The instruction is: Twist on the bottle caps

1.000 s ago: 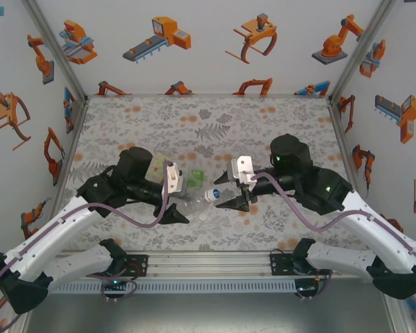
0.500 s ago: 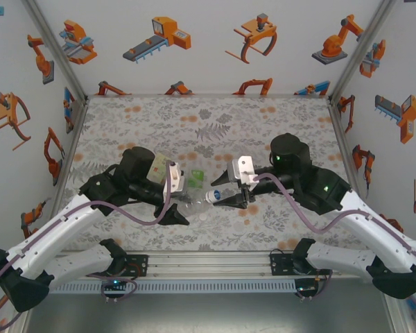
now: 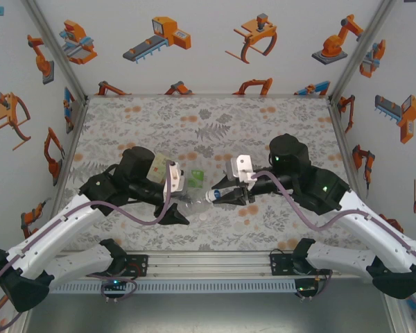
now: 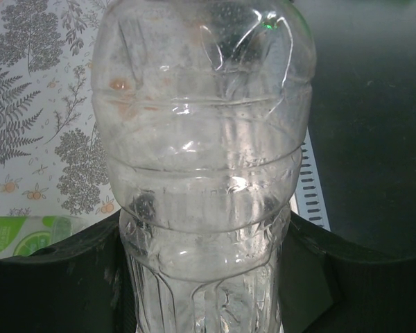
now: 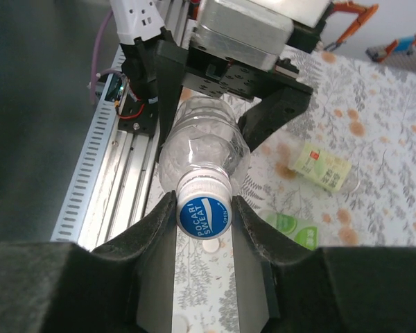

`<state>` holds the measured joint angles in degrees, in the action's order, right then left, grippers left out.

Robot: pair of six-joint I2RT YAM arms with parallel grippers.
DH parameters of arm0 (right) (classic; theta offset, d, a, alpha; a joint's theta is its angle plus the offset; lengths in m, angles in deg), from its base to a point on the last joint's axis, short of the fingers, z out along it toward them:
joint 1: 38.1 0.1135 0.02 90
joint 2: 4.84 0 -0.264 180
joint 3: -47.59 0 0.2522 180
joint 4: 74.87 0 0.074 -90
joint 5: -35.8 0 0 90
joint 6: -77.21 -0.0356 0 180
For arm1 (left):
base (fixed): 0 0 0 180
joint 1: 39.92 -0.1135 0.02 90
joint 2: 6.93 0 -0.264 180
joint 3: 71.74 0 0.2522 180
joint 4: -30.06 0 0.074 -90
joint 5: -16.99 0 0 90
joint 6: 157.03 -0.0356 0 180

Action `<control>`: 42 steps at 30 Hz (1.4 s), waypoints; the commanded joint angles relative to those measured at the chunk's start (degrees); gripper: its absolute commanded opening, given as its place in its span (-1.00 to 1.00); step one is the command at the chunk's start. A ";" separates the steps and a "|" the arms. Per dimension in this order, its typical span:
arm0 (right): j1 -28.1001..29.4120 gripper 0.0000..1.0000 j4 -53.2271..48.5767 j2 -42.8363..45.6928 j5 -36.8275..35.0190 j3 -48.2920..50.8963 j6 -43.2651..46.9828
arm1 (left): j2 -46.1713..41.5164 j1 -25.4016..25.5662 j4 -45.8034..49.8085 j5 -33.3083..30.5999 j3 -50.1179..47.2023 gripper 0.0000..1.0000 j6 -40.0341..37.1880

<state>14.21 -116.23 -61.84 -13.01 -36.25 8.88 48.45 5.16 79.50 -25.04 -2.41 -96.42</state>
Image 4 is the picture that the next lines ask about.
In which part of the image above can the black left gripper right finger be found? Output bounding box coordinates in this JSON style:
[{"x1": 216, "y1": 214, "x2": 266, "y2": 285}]
[{"x1": 279, "y1": 211, "x2": 416, "y2": 333}]

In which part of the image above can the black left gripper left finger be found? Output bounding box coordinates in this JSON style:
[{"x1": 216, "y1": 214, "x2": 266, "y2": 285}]
[{"x1": 0, "y1": 211, "x2": 139, "y2": 333}]

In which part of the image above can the green label plastic bottle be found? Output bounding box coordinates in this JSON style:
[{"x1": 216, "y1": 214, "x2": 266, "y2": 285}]
[{"x1": 0, "y1": 214, "x2": 73, "y2": 260}]

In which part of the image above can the clear unlabelled plastic bottle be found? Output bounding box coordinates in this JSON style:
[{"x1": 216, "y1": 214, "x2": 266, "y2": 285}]
[{"x1": 89, "y1": 0, "x2": 316, "y2": 333}]

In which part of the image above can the floral patterned table mat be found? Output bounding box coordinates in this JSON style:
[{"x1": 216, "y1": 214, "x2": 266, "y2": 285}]
[{"x1": 0, "y1": 0, "x2": 122, "y2": 223}]

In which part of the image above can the grey metal panel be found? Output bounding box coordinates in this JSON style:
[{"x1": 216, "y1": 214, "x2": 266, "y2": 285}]
[{"x1": 291, "y1": 0, "x2": 416, "y2": 259}]

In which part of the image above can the slotted grey cable duct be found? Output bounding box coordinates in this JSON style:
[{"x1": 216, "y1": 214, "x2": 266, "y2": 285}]
[{"x1": 296, "y1": 130, "x2": 332, "y2": 232}]

